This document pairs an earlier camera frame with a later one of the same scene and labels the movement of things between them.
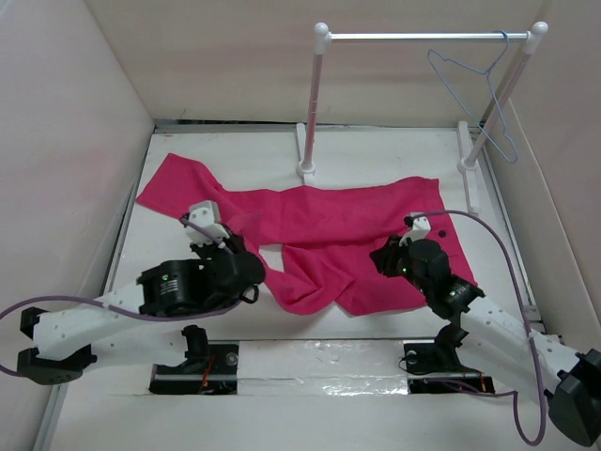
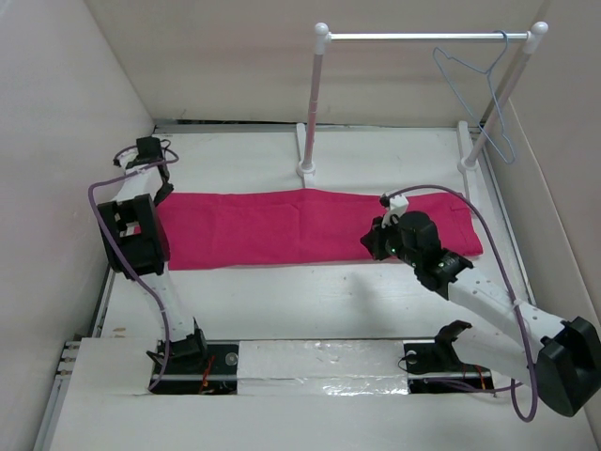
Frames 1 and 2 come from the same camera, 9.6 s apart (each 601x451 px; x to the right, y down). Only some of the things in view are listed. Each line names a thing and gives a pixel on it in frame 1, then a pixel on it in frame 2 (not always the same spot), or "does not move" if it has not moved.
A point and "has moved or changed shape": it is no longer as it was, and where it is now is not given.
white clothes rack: (467, 156) does not move
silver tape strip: (327, 367) does not move
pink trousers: (315, 245) has moved or changed shape
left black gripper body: (215, 254) to (163, 193)
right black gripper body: (396, 258) to (386, 241)
